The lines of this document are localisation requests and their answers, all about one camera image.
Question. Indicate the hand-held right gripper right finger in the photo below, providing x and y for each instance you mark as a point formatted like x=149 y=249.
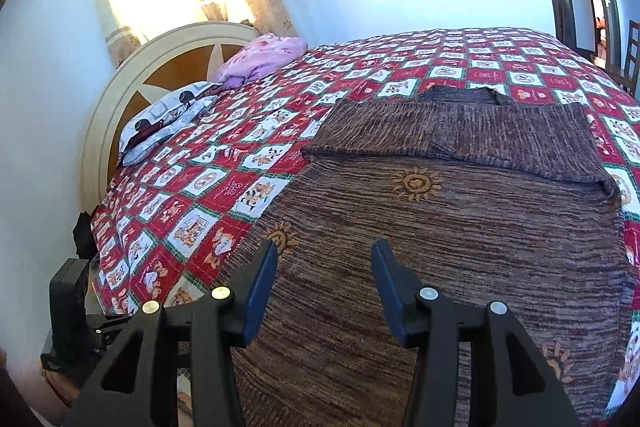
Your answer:
x=387 y=294

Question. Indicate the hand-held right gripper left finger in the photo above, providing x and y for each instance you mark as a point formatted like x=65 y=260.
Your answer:
x=260 y=294

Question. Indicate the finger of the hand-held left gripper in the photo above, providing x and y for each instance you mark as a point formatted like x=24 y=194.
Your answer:
x=107 y=324

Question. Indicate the brown knitted sweater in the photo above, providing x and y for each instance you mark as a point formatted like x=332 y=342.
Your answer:
x=450 y=232

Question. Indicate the dark object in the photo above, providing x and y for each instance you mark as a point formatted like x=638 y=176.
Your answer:
x=85 y=234

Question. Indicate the red checked printed bedspread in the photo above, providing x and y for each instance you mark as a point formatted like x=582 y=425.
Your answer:
x=210 y=187

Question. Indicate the printed white pillow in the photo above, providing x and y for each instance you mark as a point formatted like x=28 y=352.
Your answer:
x=155 y=137
x=170 y=107

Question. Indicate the cream and wood headboard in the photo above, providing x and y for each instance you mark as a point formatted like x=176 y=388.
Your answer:
x=125 y=87

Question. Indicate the pink blanket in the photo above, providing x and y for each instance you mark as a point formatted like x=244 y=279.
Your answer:
x=260 y=54

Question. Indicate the wooden chair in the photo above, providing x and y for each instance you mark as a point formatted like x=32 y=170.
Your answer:
x=627 y=57

